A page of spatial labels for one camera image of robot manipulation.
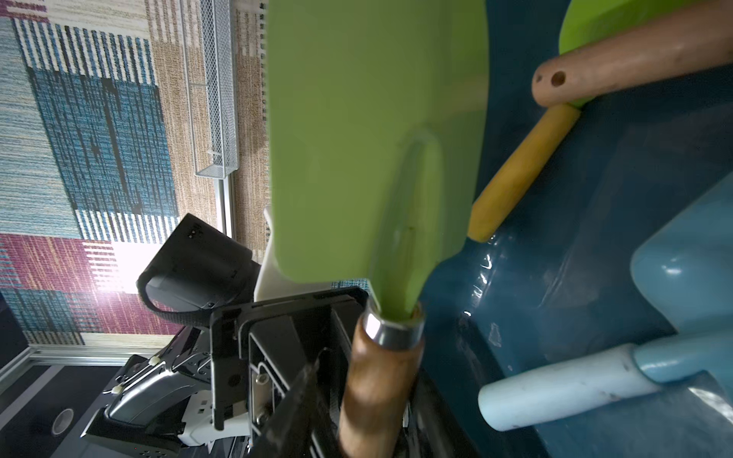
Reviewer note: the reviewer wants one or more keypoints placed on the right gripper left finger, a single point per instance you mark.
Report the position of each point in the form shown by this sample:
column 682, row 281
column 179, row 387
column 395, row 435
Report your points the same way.
column 300, row 425

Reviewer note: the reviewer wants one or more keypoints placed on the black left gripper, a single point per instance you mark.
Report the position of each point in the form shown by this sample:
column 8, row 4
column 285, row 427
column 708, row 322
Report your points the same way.
column 347, row 304

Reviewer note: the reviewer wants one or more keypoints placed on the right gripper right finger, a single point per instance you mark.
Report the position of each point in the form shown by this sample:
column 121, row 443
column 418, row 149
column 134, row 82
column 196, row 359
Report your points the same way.
column 433, row 430

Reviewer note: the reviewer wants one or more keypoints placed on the green shovel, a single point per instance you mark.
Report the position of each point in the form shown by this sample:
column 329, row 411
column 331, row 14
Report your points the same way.
column 617, row 45
column 514, row 178
column 376, row 113

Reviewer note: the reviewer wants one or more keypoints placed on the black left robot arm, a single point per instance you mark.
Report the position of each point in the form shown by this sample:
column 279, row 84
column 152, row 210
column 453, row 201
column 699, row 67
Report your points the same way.
column 197, row 271

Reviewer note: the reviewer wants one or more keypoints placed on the light blue shovel white handle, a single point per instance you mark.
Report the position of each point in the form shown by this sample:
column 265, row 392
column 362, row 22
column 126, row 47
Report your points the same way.
column 685, row 272

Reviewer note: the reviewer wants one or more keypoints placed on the white mesh wall basket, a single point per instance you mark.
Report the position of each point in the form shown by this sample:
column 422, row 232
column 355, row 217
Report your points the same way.
column 209, row 63

